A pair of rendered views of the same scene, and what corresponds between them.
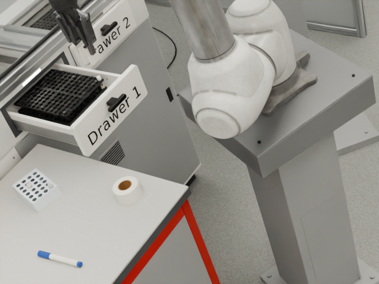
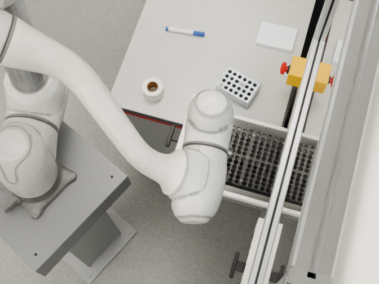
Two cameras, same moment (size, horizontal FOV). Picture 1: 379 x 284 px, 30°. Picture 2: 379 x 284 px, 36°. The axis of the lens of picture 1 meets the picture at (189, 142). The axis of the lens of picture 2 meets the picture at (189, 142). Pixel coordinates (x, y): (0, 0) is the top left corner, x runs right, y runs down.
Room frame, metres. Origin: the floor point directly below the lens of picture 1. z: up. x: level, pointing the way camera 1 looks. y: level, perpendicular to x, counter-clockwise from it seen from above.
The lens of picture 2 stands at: (2.24, -0.07, 2.54)
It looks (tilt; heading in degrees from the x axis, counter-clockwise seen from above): 70 degrees down; 155
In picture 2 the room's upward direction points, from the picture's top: 5 degrees counter-clockwise
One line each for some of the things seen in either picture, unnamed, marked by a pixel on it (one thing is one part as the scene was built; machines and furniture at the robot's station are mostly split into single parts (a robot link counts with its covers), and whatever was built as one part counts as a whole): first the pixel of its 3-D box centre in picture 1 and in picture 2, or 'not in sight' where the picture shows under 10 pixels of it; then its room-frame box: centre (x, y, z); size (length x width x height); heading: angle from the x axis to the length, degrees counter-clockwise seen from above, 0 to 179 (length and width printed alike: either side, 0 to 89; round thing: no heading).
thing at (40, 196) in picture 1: (36, 190); (237, 87); (1.56, 0.45, 0.78); 0.12 x 0.08 x 0.04; 28
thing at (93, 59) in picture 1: (91, 53); not in sight; (1.79, 0.18, 1.00); 0.03 x 0.01 x 0.07; 133
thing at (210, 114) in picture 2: not in sight; (209, 121); (1.81, 0.18, 1.33); 0.13 x 0.11 x 0.16; 141
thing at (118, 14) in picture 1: (104, 35); (247, 270); (2.09, 0.14, 0.87); 0.29 x 0.02 x 0.11; 133
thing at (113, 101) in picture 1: (114, 102); (174, 136); (1.65, 0.16, 0.91); 0.07 x 0.04 x 0.01; 133
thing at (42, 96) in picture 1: (62, 99); (246, 160); (1.81, 0.32, 0.87); 0.22 x 0.18 x 0.06; 43
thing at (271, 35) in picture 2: not in sight; (276, 36); (1.46, 0.66, 0.77); 0.13 x 0.09 x 0.02; 44
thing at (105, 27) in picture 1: (106, 28); (238, 266); (2.07, 0.13, 0.91); 0.07 x 0.04 x 0.01; 133
